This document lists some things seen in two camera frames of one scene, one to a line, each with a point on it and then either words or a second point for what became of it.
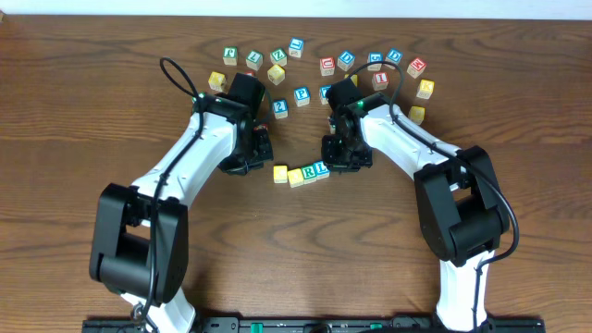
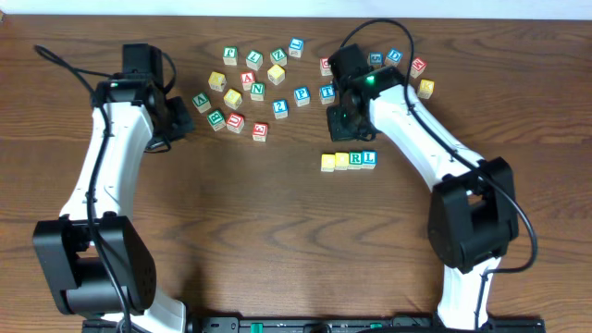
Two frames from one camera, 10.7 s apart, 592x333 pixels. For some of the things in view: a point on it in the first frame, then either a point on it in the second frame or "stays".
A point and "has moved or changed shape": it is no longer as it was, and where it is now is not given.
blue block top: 296,46 stays
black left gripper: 252,159 to 180,117
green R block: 309,174 has moved or changed shape
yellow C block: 280,174 has moved or changed shape
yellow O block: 295,178 has moved or changed shape
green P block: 229,55 stays
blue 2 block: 280,107 stays
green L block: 254,60 stays
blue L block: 321,170 has moved or changed shape
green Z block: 278,56 stays
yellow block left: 217,81 stays
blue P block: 302,96 stays
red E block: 416,67 stays
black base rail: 313,326 stays
